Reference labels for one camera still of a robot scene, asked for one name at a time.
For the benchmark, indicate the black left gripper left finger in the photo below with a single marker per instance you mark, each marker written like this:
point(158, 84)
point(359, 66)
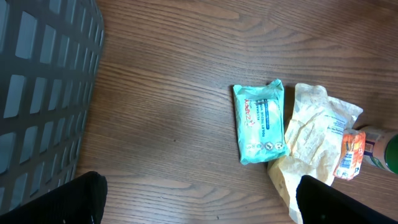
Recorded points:
point(81, 200)

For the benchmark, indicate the grey plastic mesh basket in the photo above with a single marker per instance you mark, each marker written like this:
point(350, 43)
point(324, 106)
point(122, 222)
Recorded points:
point(50, 54)

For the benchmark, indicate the small orange white packet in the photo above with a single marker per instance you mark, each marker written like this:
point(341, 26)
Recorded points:
point(352, 152)

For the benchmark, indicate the beige plastic bag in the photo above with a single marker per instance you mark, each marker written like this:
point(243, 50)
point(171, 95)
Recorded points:
point(313, 136)

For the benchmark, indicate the teal wipes packet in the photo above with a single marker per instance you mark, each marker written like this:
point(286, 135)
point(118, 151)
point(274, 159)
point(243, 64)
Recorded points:
point(259, 114)

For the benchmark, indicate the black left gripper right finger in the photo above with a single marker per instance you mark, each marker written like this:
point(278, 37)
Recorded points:
point(319, 203)

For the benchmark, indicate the green lid jar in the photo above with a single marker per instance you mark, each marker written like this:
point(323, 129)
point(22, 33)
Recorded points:
point(381, 148)

